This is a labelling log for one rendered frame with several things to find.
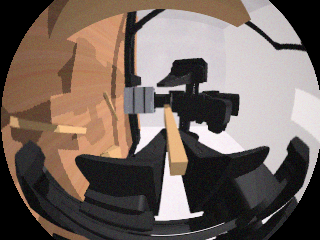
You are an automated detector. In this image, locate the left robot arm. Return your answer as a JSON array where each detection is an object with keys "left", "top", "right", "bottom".
[{"left": 154, "top": 90, "right": 240, "bottom": 134}]

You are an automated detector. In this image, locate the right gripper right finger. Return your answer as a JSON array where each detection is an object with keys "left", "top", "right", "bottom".
[{"left": 178, "top": 129, "right": 270, "bottom": 214}]

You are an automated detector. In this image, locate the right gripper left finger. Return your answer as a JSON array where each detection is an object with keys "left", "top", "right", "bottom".
[{"left": 75, "top": 128, "right": 167, "bottom": 216}]

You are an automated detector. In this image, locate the tan wooden board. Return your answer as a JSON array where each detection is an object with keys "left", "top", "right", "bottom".
[{"left": 49, "top": 0, "right": 251, "bottom": 42}]

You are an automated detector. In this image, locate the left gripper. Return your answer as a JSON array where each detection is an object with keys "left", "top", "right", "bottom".
[{"left": 157, "top": 58, "right": 208, "bottom": 141}]

